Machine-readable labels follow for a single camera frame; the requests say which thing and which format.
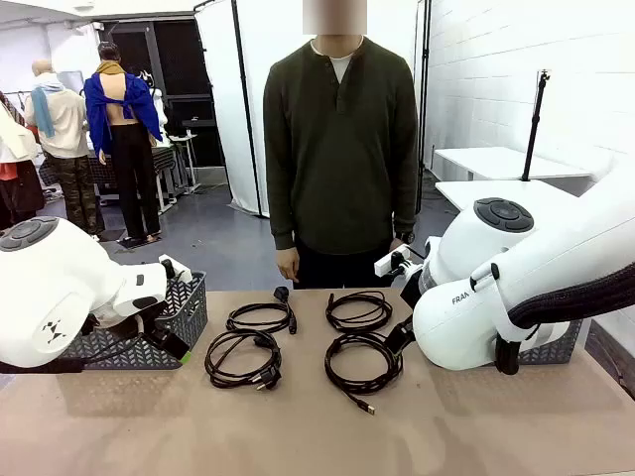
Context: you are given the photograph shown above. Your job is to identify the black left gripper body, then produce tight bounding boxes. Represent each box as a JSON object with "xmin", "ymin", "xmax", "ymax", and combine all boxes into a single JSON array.
[{"xmin": 93, "ymin": 310, "xmax": 168, "ymax": 348}]

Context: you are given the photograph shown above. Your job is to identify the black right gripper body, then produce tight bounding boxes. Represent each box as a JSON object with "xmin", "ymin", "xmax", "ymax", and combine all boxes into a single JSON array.
[{"xmin": 399, "ymin": 270, "xmax": 424, "ymax": 312}]

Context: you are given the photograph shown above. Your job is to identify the black USB cable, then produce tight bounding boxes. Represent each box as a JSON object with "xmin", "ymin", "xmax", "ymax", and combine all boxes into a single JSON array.
[{"xmin": 323, "ymin": 331, "xmax": 406, "ymax": 417}]

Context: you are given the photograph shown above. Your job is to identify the black thin cable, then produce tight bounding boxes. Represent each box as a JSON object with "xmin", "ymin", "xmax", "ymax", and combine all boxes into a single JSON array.
[{"xmin": 324, "ymin": 291, "xmax": 394, "ymax": 334}]

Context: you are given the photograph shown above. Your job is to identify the black power cable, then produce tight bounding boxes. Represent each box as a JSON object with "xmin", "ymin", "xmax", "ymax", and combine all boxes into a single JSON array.
[{"xmin": 204, "ymin": 329, "xmax": 284, "ymax": 393}]

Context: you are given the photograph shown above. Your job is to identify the black cable angled plug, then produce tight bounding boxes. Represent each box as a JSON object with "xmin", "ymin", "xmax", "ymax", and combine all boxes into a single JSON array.
[{"xmin": 225, "ymin": 286, "xmax": 299, "ymax": 336}]

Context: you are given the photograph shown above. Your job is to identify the person's right forearm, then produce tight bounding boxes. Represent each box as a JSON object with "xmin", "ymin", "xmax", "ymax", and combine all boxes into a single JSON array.
[{"xmin": 270, "ymin": 163, "xmax": 300, "ymax": 252}]

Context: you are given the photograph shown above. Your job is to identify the person's right hand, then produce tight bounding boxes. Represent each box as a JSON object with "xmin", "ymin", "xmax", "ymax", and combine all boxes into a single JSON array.
[{"xmin": 276, "ymin": 247, "xmax": 302, "ymax": 285}]

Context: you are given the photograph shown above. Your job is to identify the grey plastic lattice basket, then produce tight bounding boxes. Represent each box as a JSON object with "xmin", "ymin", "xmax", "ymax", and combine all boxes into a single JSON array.
[
  {"xmin": 59, "ymin": 271, "xmax": 208, "ymax": 371},
  {"xmin": 518, "ymin": 319, "xmax": 584, "ymax": 366}
]

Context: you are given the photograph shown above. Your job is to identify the large white table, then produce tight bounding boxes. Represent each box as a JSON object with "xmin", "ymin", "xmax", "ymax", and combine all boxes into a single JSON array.
[{"xmin": 435, "ymin": 178, "xmax": 581, "ymax": 214}]

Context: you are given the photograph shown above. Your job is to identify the small white table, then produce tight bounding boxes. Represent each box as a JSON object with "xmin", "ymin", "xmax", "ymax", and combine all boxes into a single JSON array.
[{"xmin": 432, "ymin": 146, "xmax": 594, "ymax": 182}]

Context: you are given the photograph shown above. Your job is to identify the person in green sweater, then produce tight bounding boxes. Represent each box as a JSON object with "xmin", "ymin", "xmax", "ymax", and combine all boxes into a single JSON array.
[{"xmin": 262, "ymin": 0, "xmax": 421, "ymax": 292}]

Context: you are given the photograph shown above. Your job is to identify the black perforated table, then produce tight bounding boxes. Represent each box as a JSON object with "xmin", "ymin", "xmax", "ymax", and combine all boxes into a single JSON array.
[{"xmin": 88, "ymin": 146, "xmax": 181, "ymax": 215}]

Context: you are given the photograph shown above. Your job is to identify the dark hanging garment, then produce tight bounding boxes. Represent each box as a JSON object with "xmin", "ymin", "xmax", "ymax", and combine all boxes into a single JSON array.
[{"xmin": 0, "ymin": 159, "xmax": 47, "ymax": 227}]

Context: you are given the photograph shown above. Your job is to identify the white standing desk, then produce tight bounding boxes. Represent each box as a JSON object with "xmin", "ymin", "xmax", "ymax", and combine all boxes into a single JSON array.
[{"xmin": 166, "ymin": 131, "xmax": 200, "ymax": 198}]

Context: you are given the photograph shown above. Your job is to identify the black tripod stand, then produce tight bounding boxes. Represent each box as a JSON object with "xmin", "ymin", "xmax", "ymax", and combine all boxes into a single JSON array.
[{"xmin": 520, "ymin": 68, "xmax": 553, "ymax": 182}]

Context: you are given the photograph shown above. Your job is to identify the mannequin with beige shirt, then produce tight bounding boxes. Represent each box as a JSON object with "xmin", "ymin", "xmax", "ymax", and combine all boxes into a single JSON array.
[{"xmin": 23, "ymin": 59, "xmax": 105, "ymax": 237}]

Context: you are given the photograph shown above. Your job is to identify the white humanoid figure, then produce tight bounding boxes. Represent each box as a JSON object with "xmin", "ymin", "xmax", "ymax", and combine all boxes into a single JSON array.
[{"xmin": 137, "ymin": 69, "xmax": 173, "ymax": 148}]

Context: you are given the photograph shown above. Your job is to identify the white hanging jacket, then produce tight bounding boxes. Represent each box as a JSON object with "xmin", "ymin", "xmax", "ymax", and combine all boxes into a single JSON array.
[{"xmin": 0, "ymin": 101, "xmax": 40, "ymax": 163}]

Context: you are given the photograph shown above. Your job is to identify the mannequin with blue garment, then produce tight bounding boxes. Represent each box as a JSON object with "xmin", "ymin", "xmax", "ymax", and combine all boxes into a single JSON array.
[{"xmin": 82, "ymin": 42, "xmax": 165, "ymax": 245}]

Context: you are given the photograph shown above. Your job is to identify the white backdrop screen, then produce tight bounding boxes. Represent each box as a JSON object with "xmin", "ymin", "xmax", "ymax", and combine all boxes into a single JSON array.
[{"xmin": 193, "ymin": 0, "xmax": 309, "ymax": 218}]

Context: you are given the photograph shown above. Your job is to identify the black stand pole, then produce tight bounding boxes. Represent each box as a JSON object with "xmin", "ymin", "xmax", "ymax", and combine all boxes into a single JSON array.
[{"xmin": 415, "ymin": 0, "xmax": 434, "ymax": 214}]

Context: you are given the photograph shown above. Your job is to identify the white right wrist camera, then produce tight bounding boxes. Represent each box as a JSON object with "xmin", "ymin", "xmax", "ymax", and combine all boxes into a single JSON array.
[{"xmin": 374, "ymin": 247, "xmax": 413, "ymax": 279}]

